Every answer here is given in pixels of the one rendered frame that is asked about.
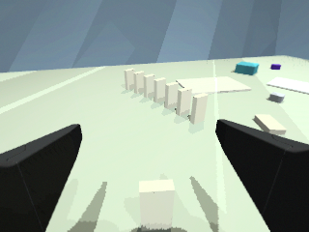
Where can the small grey block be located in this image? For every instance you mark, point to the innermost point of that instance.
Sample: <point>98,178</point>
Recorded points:
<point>276,97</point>

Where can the teal rectangular block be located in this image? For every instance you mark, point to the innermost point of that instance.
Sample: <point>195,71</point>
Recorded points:
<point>247,68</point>

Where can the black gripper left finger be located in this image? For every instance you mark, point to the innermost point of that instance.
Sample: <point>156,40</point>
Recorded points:
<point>32,178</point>

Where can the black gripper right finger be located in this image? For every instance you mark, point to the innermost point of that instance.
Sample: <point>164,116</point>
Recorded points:
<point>275,172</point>

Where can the small purple cube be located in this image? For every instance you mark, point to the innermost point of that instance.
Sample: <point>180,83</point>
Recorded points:
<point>275,66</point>

